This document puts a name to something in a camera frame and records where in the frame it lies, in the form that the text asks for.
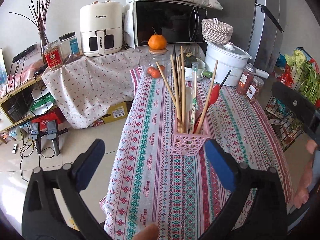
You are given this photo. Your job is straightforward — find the pink perforated utensil basket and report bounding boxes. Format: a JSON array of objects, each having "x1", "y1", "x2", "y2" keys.
[{"x1": 171, "y1": 117, "x2": 211, "y2": 157}]

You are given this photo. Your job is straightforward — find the panda printed chopstick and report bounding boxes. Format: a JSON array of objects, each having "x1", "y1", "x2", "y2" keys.
[{"x1": 189, "y1": 62, "x2": 198, "y2": 134}]

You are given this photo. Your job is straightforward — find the black chopstick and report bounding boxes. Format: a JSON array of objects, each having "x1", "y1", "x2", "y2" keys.
[
  {"x1": 172, "y1": 44, "x2": 177, "y2": 70},
  {"x1": 220, "y1": 69, "x2": 232, "y2": 88}
]

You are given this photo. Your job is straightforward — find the red silicone spoon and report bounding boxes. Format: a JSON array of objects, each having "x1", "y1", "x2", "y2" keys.
[{"x1": 195, "y1": 84, "x2": 220, "y2": 134}]

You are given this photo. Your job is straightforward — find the white plastic spoon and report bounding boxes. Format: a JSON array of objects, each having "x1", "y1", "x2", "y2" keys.
[{"x1": 185, "y1": 87, "x2": 193, "y2": 133}]

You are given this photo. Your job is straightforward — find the person's right hand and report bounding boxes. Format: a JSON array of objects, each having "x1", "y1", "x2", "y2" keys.
[{"x1": 293, "y1": 139, "x2": 319, "y2": 209}]

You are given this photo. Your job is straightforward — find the green leafy vegetables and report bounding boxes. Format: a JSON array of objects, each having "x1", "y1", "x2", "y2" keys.
[{"x1": 284, "y1": 49, "x2": 319, "y2": 105}]

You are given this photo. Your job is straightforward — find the jar of dried fruit slices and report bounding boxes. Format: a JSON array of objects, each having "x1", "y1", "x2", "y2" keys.
[{"x1": 246, "y1": 76, "x2": 264, "y2": 102}]

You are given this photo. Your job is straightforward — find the spare gripper on floor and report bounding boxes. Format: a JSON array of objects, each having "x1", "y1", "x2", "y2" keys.
[{"x1": 31, "y1": 120, "x2": 68, "y2": 156}]

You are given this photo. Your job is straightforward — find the patterned striped tablecloth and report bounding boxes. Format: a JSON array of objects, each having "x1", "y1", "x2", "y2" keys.
[{"x1": 100, "y1": 65, "x2": 295, "y2": 240}]

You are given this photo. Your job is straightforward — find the white electric cooking pot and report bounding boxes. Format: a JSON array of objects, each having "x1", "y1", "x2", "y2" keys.
[{"x1": 205, "y1": 40, "x2": 253, "y2": 87}]

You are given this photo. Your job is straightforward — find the grey refrigerator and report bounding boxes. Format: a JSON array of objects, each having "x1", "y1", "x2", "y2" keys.
[{"x1": 207, "y1": 0, "x2": 286, "y2": 73}]

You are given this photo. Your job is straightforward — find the yellow cardboard box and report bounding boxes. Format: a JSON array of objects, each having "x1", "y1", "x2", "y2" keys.
[{"x1": 92, "y1": 101, "x2": 128, "y2": 127}]

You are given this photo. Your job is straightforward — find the small dotted white cloth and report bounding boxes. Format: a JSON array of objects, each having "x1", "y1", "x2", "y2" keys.
[{"x1": 42, "y1": 47, "x2": 149, "y2": 129}]

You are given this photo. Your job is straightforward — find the dark green pumpkin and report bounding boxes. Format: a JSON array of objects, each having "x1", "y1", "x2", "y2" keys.
[{"x1": 178, "y1": 52, "x2": 197, "y2": 68}]

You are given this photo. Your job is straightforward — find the black microwave oven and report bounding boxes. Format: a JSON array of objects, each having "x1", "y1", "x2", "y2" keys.
[{"x1": 123, "y1": 0, "x2": 207, "y2": 48}]

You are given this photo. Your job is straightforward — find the red labelled jar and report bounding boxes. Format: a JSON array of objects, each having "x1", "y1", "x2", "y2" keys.
[{"x1": 43, "y1": 40, "x2": 63, "y2": 70}]

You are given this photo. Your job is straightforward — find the clear container black lid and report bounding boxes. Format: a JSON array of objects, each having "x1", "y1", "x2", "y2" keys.
[{"x1": 59, "y1": 31, "x2": 80, "y2": 60}]

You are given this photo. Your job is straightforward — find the orange tangerine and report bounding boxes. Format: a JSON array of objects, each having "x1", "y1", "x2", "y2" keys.
[{"x1": 148, "y1": 28, "x2": 167, "y2": 50}]

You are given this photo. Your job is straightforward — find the glass jar with tomatoes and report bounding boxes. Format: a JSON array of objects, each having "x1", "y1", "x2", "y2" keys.
[{"x1": 140, "y1": 47, "x2": 171, "y2": 79}]

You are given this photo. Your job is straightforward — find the cream air fryer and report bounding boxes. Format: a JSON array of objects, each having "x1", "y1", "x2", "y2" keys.
[{"x1": 80, "y1": 1, "x2": 123, "y2": 57}]

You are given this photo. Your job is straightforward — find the dried branches in vase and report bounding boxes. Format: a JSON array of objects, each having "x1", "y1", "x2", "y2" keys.
[{"x1": 9, "y1": 0, "x2": 52, "y2": 54}]

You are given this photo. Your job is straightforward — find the black wire rack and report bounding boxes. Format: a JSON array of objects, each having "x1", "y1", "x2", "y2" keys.
[{"x1": 265, "y1": 73, "x2": 319, "y2": 151}]

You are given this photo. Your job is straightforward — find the white ceramic bowl green handle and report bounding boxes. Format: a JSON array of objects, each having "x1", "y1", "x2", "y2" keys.
[{"x1": 184, "y1": 58, "x2": 213, "y2": 81}]

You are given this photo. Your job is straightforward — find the woven rope basket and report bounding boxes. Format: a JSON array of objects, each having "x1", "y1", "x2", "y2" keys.
[{"x1": 201, "y1": 18, "x2": 234, "y2": 45}]

